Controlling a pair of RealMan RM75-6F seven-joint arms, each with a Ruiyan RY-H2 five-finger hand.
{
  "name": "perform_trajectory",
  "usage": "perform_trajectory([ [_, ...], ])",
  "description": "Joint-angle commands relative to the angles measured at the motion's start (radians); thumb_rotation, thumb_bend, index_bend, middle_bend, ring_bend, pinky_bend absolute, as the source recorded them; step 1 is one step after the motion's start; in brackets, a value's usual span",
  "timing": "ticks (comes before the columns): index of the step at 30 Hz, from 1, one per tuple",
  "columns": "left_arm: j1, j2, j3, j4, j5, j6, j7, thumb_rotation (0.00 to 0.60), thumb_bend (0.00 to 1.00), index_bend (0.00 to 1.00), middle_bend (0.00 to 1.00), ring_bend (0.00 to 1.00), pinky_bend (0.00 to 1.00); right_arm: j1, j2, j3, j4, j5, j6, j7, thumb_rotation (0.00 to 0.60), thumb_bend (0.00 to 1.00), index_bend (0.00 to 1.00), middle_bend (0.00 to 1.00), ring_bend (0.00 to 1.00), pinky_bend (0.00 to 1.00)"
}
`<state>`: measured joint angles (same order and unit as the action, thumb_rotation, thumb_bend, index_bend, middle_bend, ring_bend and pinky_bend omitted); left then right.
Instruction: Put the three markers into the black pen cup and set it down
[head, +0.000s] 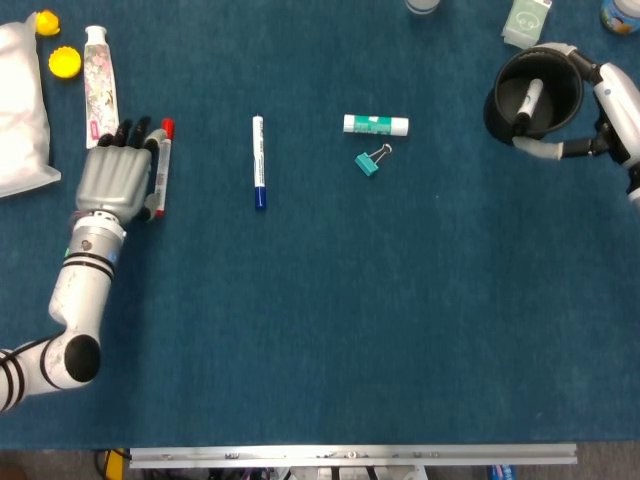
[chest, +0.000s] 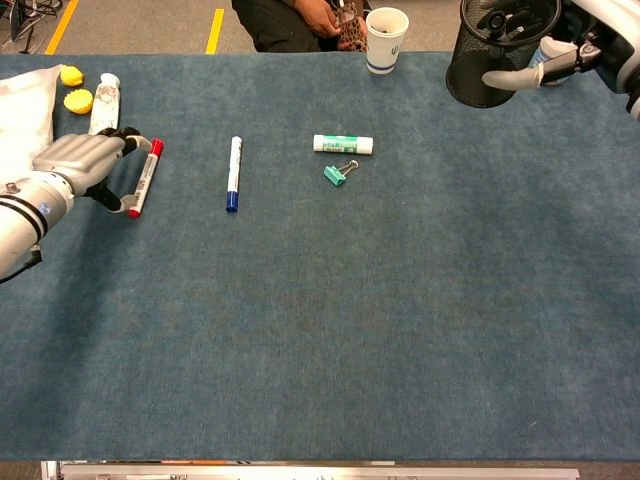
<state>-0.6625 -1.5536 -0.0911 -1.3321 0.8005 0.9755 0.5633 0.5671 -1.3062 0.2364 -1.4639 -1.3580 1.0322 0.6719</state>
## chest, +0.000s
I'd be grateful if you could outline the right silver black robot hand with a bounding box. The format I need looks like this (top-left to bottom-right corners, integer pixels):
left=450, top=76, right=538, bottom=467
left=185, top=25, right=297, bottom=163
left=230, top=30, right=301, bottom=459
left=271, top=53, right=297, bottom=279
left=482, top=0, right=640, bottom=96

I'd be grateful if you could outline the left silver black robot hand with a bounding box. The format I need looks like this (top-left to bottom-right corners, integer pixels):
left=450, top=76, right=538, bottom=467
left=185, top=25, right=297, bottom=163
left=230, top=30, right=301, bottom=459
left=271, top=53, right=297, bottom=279
left=32, top=126, right=154, bottom=215

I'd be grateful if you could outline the red capped whiteboard marker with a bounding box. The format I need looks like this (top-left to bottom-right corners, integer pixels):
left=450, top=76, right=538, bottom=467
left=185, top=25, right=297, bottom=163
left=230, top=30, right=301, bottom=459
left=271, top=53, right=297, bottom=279
left=127, top=138, right=165, bottom=220

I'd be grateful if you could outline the black capped whiteboard marker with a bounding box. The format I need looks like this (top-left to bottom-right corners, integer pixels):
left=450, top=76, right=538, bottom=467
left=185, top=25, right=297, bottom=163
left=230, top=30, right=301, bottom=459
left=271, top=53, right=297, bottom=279
left=487, top=12, right=546, bottom=41

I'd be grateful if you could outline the black mesh pen holder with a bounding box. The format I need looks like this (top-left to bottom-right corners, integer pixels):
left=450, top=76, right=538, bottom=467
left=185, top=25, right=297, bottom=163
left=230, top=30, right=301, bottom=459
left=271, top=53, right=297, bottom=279
left=445, top=0, right=563, bottom=109

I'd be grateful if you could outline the blue capped whiteboard marker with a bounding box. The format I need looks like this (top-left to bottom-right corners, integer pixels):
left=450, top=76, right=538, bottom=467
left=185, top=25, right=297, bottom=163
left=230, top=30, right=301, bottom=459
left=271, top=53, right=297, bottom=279
left=225, top=135, right=244, bottom=213

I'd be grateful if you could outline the yellow ridged round cap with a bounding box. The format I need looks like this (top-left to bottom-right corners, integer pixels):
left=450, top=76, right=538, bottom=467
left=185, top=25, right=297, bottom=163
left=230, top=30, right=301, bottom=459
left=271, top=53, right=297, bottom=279
left=63, top=87, right=95, bottom=115

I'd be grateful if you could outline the floral white cream tube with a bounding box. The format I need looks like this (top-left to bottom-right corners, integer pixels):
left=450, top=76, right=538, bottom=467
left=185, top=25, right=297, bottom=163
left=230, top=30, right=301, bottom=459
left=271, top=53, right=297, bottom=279
left=87, top=72, right=122, bottom=136

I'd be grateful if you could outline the white plastic bag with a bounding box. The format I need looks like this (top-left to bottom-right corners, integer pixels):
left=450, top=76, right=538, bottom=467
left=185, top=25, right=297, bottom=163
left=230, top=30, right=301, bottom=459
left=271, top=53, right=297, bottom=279
left=0, top=63, right=64, bottom=171

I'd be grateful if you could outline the white paper cup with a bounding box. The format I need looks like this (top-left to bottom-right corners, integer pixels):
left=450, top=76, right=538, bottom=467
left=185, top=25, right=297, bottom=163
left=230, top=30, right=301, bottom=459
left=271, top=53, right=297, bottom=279
left=365, top=6, right=410, bottom=76

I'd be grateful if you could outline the seated person in dark clothes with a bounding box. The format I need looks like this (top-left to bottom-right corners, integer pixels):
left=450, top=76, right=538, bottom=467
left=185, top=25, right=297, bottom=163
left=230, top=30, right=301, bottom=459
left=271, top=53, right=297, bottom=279
left=232, top=0, right=375, bottom=54

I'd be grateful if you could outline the teal binder clip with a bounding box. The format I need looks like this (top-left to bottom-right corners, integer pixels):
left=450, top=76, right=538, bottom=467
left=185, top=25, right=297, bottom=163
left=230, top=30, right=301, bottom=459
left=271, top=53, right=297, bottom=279
left=322, top=159, right=360, bottom=189

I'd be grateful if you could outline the patterned phone in case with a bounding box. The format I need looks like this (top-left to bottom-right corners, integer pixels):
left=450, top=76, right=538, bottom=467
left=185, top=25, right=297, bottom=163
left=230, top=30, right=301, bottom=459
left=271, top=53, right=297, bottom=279
left=335, top=2, right=369, bottom=52

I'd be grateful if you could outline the green white glue stick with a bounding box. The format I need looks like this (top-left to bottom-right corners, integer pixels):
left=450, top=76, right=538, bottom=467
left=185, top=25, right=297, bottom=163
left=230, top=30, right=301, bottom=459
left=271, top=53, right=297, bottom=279
left=312, top=133, right=375, bottom=156

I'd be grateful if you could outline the blue felt table mat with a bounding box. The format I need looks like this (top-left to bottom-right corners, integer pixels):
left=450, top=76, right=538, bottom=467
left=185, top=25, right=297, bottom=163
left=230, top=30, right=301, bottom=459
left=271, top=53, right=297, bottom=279
left=0, top=52, right=640, bottom=462

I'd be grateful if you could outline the aluminium profile rail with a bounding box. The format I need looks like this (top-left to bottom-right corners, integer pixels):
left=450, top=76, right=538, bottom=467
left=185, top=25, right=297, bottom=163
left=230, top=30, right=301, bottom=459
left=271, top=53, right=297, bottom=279
left=40, top=460, right=581, bottom=480

